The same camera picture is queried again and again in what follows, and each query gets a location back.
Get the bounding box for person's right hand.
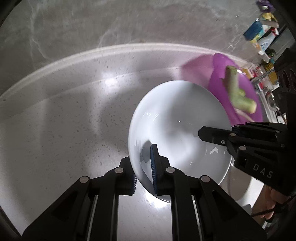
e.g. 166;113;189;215
252;187;290;220

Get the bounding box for purple hanging peeler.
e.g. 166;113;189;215
257;0;274;12

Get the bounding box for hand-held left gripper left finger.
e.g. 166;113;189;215
22;156;139;241

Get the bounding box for plain white bowl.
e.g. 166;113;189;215
128;80;234;204

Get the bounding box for purple plastic basin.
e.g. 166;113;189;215
180;53;264;127

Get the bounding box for white spray bottle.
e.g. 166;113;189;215
256;32;277;51

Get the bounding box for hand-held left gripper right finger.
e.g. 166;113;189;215
150;144;269;241

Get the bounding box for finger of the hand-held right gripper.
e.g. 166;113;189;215
233;122;288;148
198;126;237;147

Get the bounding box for green and yellow drain basket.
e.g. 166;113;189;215
264;59;279;85

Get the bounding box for yellow detergent bottle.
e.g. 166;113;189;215
259;11;279;28

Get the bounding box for blue translucent cup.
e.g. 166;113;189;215
243;20;264;41

